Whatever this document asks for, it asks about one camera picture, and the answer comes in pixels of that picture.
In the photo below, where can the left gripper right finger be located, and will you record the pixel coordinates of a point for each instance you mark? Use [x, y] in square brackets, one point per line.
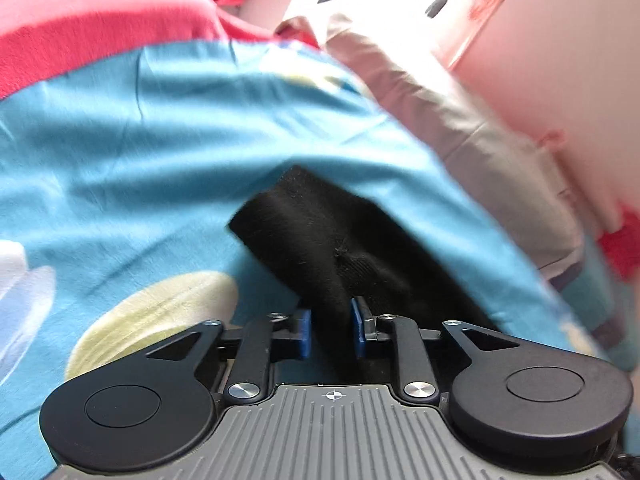
[401, 341]

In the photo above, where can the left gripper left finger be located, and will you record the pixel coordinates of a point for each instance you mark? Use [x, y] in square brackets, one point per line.
[257, 346]

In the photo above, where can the black pants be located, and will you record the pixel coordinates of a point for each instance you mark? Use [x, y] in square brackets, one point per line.
[330, 246]

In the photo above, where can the teal striped bed sheet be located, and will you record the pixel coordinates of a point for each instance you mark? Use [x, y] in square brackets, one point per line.
[604, 304]

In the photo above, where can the blue floral bed sheet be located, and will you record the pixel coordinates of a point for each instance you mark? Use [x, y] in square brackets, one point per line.
[119, 275]

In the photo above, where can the grey beige quilt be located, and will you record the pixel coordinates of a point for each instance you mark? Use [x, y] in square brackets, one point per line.
[515, 179]

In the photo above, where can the red folded cloth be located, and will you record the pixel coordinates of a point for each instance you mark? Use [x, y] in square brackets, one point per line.
[621, 248]

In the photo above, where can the pink blanket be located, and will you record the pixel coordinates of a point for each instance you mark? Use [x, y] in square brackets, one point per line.
[41, 39]

